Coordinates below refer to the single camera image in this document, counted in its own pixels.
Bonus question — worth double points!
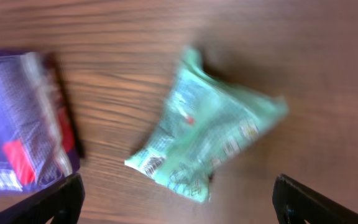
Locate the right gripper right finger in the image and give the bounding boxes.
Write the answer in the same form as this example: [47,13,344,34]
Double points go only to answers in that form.
[272,174,358,224]

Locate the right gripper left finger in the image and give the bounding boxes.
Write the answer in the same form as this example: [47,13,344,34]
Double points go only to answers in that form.
[0,174,85,224]

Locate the purple pad package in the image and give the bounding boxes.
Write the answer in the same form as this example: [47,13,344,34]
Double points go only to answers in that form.
[0,49,80,195]

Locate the mint green snack packet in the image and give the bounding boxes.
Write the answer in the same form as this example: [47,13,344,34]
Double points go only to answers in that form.
[124,47,288,203]

